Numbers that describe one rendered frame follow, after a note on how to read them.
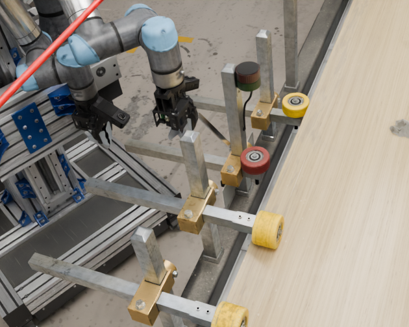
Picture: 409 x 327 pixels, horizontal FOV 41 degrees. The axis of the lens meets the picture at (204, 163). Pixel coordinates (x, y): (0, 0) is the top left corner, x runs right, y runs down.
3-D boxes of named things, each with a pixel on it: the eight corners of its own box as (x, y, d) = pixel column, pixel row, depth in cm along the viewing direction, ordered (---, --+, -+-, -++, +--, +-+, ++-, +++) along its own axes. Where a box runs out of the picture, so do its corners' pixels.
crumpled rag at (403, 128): (384, 128, 151) (384, 122, 149) (401, 117, 153) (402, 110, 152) (409, 145, 146) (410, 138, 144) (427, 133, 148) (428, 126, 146)
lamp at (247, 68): (239, 137, 149) (232, 73, 133) (246, 124, 152) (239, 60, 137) (260, 141, 146) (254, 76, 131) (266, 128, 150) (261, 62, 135)
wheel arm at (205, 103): (173, 106, 184) (171, 96, 181) (177, 100, 186) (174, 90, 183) (300, 128, 168) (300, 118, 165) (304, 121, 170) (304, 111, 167)
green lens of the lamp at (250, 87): (233, 89, 137) (232, 82, 135) (241, 74, 140) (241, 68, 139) (256, 93, 134) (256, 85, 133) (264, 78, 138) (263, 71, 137)
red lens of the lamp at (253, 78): (232, 81, 135) (231, 74, 133) (241, 67, 139) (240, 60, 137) (256, 85, 133) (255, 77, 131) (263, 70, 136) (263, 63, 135)
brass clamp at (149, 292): (129, 319, 118) (124, 307, 115) (157, 268, 126) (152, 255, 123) (155, 327, 116) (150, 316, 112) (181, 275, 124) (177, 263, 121)
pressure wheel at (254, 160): (239, 190, 156) (235, 162, 148) (248, 170, 161) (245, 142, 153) (266, 196, 153) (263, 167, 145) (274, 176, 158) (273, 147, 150)
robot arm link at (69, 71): (52, 45, 150) (82, 38, 151) (64, 78, 158) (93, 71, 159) (52, 61, 145) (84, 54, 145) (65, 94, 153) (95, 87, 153)
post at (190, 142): (206, 262, 154) (178, 137, 120) (211, 252, 156) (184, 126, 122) (218, 265, 153) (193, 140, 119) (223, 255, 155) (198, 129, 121)
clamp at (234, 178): (221, 183, 156) (219, 171, 152) (238, 151, 164) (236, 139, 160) (240, 188, 154) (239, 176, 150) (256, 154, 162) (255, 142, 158)
